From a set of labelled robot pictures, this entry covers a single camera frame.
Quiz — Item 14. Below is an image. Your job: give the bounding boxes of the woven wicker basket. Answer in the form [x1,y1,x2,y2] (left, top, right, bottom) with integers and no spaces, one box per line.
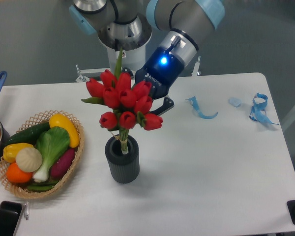
[0,110,85,199]

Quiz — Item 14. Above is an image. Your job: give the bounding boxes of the orange fruit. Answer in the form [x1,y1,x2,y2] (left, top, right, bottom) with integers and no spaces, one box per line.
[6,163,32,183]

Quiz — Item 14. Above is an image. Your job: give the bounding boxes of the black smartphone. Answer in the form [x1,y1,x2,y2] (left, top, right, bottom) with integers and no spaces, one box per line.
[0,201,23,236]

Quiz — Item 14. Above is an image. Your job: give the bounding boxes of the yellow squash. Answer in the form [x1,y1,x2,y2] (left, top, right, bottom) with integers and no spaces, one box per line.
[49,113,80,148]

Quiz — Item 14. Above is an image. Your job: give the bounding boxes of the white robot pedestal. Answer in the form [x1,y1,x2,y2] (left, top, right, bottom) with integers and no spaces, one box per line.
[75,45,202,83]

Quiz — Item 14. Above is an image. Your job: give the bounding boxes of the clear pen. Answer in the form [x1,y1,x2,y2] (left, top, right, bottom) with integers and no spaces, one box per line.
[24,201,30,220]

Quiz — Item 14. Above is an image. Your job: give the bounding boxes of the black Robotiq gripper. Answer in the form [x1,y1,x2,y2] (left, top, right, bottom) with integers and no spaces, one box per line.
[135,46,184,116]

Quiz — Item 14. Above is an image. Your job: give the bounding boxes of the dark grey ribbed vase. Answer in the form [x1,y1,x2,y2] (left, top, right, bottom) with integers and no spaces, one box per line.
[105,136,140,184]

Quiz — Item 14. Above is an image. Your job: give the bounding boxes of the red tulip bouquet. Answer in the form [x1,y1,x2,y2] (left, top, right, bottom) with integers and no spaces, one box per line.
[82,51,163,155]

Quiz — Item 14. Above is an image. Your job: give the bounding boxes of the cream steamed bun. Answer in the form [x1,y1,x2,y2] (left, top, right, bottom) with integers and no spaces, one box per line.
[16,147,43,173]

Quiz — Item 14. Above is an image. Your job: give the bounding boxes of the green pea pods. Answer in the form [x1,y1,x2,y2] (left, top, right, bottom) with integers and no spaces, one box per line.
[26,181,58,192]

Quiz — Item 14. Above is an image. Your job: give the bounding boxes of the green cucumber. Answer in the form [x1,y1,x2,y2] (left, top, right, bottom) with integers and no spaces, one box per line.
[6,122,50,145]

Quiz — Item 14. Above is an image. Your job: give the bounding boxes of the green bok choy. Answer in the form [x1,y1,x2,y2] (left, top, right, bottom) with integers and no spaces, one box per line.
[33,126,70,182]

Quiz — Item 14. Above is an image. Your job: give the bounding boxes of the yellow bell pepper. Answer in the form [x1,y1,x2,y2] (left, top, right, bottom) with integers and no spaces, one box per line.
[3,143,34,163]

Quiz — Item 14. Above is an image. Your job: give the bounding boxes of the purple sweet potato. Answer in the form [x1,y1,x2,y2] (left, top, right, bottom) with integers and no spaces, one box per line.
[51,148,75,179]

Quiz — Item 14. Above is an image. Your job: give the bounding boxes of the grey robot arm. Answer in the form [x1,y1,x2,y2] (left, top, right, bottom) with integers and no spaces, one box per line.
[69,0,225,115]

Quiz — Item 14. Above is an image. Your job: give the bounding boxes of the tangled blue ribbon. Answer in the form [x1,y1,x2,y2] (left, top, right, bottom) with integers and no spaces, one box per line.
[249,93,279,125]

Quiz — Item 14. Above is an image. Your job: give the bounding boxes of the light blue bottle cap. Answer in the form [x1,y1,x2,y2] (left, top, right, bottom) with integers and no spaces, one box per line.
[228,97,241,108]

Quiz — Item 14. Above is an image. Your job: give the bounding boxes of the blue ribbon strip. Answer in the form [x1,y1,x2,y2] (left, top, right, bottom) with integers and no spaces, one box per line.
[186,96,218,119]

